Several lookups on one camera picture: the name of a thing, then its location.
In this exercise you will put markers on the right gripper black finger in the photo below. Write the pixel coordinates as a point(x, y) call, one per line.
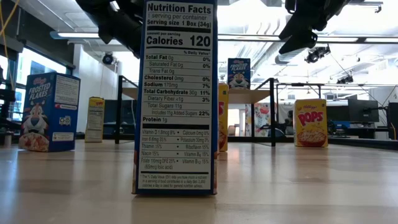
point(293, 31)
point(303, 40)

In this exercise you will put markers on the blue Frosted Flakes cereal box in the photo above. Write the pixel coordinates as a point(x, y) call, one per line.
point(43, 102)
point(238, 73)
point(175, 93)

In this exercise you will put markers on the yellow Corn Pops cereal box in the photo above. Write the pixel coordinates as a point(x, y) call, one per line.
point(94, 119)
point(223, 124)
point(311, 123)

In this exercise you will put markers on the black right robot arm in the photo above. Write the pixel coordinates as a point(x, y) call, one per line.
point(339, 6)

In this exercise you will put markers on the wooden shelf black metal legs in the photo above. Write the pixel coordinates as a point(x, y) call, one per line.
point(245, 96)

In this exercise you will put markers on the black ceiling spotlight cluster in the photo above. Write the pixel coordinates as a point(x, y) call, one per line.
point(317, 53)

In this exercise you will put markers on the long ceiling light strip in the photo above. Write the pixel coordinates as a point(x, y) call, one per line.
point(77, 35)

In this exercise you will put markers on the small black ceiling spotlight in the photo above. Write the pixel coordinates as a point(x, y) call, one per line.
point(345, 79)

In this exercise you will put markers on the black monitor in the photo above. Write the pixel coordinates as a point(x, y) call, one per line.
point(393, 121)
point(363, 110)
point(337, 112)

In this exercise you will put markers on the red floral patterned cloth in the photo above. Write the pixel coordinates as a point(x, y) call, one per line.
point(262, 118)

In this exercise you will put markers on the blue desk panel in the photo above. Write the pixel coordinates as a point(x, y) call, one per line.
point(339, 124)

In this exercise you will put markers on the dark cabinet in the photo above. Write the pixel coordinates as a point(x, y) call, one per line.
point(110, 115)

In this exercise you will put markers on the large dark-framed window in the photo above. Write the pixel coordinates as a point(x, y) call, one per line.
point(40, 67)

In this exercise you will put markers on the black equipment stand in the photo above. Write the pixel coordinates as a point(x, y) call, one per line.
point(6, 102)

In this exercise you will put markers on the round black ceiling camera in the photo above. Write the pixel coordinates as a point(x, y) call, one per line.
point(108, 58)

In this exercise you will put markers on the ceiling light rail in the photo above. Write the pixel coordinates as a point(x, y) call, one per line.
point(248, 38)

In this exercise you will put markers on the black aluminium table frame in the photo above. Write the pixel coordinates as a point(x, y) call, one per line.
point(283, 139)

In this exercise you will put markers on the white cylindrical post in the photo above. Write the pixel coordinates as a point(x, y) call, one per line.
point(7, 139)

